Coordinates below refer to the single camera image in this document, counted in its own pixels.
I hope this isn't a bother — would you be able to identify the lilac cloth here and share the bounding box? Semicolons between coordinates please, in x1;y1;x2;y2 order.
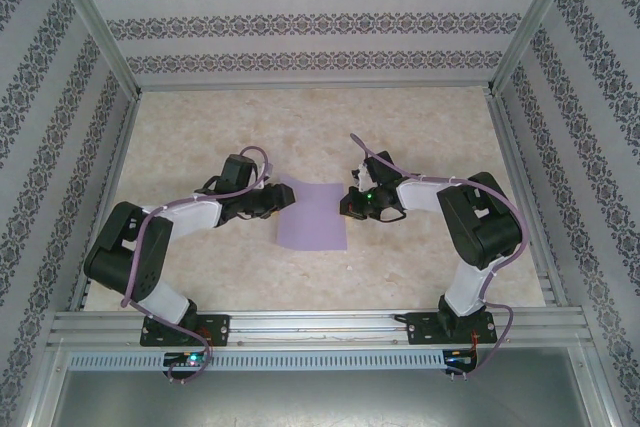
273;172;349;252

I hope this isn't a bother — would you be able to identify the aluminium frame post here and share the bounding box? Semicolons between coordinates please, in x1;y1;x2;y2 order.
487;0;584;97
42;0;144;98

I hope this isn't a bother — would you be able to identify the aluminium mounting rail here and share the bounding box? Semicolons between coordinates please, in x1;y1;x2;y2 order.
47;309;594;348

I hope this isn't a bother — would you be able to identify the grey metal sheet panel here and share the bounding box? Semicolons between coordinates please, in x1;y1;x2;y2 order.
24;346;616;427

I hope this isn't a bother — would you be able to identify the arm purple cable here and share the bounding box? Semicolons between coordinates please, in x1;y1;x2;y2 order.
348;132;530;381
121;145;274;386

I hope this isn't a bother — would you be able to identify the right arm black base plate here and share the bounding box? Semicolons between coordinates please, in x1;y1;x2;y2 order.
407;311;499;347

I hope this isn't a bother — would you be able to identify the slotted grey cable duct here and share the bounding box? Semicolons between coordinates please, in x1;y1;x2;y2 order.
67;349;446;371

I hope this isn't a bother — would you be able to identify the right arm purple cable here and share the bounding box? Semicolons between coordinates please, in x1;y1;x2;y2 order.
348;132;530;381

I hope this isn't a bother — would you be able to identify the aluminium side rail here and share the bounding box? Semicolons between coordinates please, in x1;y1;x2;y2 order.
69;91;144;311
487;91;569;307

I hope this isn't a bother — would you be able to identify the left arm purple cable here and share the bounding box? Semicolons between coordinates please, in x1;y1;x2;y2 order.
121;145;274;386

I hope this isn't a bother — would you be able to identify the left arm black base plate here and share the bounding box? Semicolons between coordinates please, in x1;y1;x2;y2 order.
139;314;231;348

